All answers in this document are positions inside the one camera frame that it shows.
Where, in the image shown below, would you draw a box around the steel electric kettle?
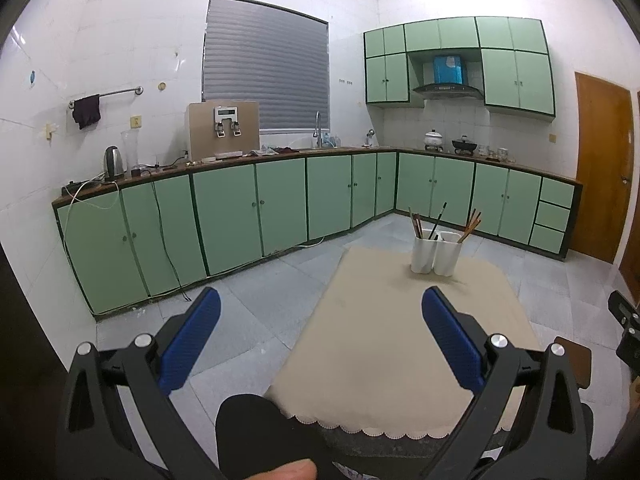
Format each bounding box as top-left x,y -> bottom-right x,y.
103,146 -> 126,181

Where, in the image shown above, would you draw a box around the black power strip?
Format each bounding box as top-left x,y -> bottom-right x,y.
61,180 -> 101,196

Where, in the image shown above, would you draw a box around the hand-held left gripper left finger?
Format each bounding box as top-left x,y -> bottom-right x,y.
55,287 -> 222,480

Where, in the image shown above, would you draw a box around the metal towel rail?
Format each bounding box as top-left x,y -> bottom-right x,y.
68,87 -> 145,110

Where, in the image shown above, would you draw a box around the wooden door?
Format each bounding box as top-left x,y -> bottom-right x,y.
570,71 -> 635,265
619,91 -> 640,301

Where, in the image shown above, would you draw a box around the dark hanging towel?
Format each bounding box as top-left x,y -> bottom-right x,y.
71,94 -> 102,130

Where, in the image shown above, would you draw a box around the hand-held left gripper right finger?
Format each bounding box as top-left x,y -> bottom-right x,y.
421,286 -> 596,480

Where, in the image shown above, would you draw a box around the clear glass pitcher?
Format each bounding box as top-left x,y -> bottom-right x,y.
121,131 -> 140,171

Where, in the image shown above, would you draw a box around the brown wooden stool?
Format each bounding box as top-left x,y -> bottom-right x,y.
552,336 -> 593,391

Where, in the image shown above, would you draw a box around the person's leg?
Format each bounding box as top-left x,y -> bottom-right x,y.
575,400 -> 597,463
215,394 -> 346,480

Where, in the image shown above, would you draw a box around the person's left leg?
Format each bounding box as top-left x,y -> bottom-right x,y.
215,394 -> 346,480

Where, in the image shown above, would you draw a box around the green kitchen cabinets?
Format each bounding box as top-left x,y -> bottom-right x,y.
363,16 -> 557,122
52,149 -> 583,317

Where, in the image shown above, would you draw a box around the person's left hand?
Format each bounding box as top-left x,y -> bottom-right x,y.
252,461 -> 318,480

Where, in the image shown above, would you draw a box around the grey window blind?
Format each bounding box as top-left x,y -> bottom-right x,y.
202,0 -> 331,133

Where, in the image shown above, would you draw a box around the glass jars on counter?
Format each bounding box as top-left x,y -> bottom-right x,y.
476,145 -> 516,161

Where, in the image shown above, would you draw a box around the range hood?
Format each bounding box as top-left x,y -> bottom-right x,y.
412,54 -> 485,101

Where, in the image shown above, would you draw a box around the person's right leg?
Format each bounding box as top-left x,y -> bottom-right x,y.
575,400 -> 597,463

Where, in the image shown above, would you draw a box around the green upper kitchen cabinets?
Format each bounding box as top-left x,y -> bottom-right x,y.
363,16 -> 557,122

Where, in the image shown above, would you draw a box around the green lower kitchen cabinets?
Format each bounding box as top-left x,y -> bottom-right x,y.
52,149 -> 583,317

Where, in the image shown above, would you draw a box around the brown water dispenser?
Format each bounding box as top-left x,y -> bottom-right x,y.
184,101 -> 261,161

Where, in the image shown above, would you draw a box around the green cable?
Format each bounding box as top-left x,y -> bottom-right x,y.
150,180 -> 192,303

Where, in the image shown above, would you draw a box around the white double utensil holder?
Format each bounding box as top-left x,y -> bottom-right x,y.
411,230 -> 463,277

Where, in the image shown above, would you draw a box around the beige tablecloth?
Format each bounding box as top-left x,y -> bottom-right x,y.
267,246 -> 543,436

